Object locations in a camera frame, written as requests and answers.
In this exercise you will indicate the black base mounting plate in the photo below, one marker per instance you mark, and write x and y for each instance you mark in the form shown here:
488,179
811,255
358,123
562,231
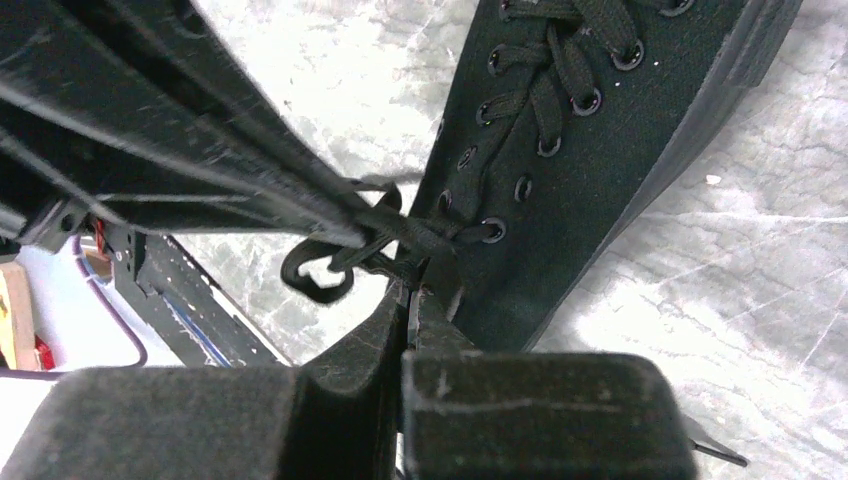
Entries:
172,293

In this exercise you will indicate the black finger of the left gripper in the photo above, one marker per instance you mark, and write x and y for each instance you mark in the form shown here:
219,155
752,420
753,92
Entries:
135,113

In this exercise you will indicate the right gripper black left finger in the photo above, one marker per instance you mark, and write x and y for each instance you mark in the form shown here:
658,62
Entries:
332,418

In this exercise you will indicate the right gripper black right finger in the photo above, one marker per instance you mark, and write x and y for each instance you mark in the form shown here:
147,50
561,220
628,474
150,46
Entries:
474,415

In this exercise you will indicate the black shoelace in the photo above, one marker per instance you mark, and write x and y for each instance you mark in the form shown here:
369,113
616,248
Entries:
397,238

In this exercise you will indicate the black shoe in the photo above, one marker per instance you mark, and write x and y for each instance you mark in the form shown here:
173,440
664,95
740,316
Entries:
561,213

